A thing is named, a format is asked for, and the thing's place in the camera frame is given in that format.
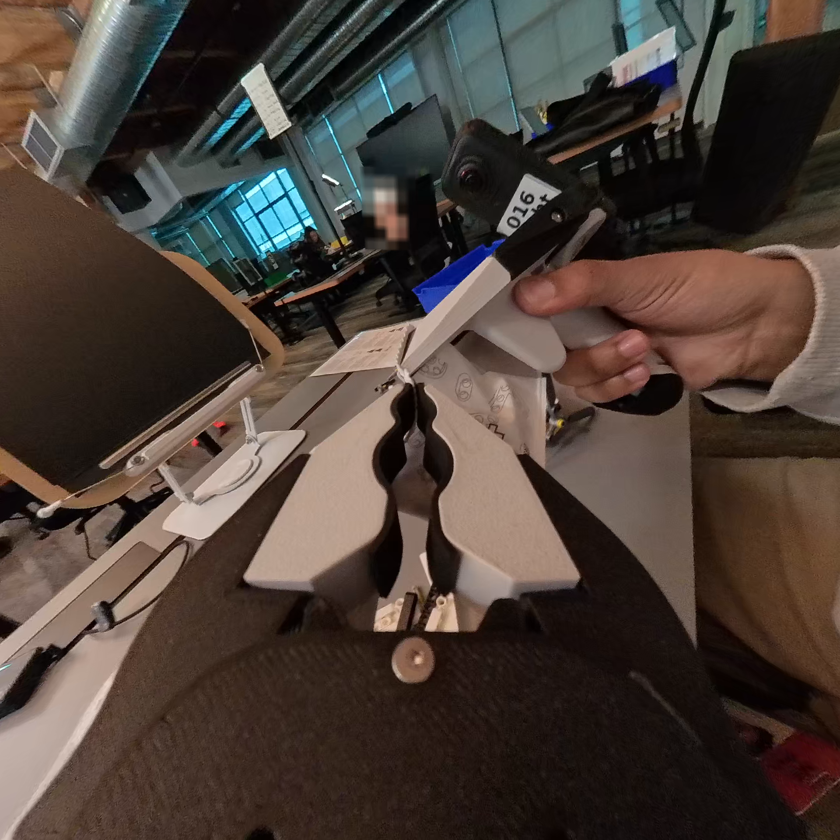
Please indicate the black bag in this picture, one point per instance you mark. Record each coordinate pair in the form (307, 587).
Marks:
(604, 108)

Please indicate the white tablet stand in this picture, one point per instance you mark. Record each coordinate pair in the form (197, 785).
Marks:
(223, 485)

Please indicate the black lego beam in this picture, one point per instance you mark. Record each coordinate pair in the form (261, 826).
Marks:
(420, 610)

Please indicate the person's tan trousers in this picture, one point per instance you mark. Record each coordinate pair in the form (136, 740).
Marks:
(768, 538)

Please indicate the blue plastic bin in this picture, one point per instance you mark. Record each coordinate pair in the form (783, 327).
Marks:
(453, 282)

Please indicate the red object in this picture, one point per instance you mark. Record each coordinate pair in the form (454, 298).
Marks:
(800, 774)

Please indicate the hanging white paper note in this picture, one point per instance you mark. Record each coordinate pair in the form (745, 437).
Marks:
(266, 102)

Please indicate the person's right hand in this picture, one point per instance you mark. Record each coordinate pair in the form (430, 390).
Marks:
(709, 315)

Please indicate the wood-backed black panel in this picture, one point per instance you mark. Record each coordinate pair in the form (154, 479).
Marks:
(118, 341)

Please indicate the yellow zebra lego model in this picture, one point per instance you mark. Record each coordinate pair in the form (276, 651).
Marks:
(564, 423)

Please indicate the background wooden table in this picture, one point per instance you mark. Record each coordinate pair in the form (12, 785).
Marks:
(663, 115)

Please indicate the black office chair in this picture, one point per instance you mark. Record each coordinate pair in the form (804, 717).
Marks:
(761, 131)

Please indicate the person's right forearm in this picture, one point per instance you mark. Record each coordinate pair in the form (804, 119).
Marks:
(820, 328)

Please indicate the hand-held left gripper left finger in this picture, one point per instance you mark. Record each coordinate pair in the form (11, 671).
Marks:
(321, 525)

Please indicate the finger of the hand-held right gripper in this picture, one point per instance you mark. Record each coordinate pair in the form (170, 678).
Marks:
(459, 308)

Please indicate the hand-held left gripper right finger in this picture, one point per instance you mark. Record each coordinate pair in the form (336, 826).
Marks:
(505, 525)

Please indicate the white and blue box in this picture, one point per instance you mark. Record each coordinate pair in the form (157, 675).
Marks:
(646, 56)

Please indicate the black computer monitor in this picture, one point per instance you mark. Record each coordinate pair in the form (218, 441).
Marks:
(407, 138)

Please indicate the white printed paper sheet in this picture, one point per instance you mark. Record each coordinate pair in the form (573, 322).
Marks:
(361, 351)

